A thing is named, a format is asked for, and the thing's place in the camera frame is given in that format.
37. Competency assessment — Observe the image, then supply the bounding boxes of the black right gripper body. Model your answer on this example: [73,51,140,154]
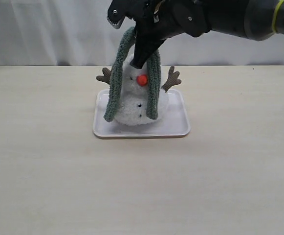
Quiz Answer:
[132,0,211,39]

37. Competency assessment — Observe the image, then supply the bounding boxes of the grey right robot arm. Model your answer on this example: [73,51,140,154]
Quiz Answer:
[107,0,284,69]

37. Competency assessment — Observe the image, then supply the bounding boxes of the white rectangular tray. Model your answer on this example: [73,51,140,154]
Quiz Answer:
[92,89,191,139]

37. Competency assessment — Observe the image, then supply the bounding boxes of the white plush snowman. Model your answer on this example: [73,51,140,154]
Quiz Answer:
[96,54,180,127]

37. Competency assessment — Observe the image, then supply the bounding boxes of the white backdrop curtain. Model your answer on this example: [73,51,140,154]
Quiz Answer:
[0,0,284,66]

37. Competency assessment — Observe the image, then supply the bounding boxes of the green fuzzy scarf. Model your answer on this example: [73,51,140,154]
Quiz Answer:
[104,26,161,122]

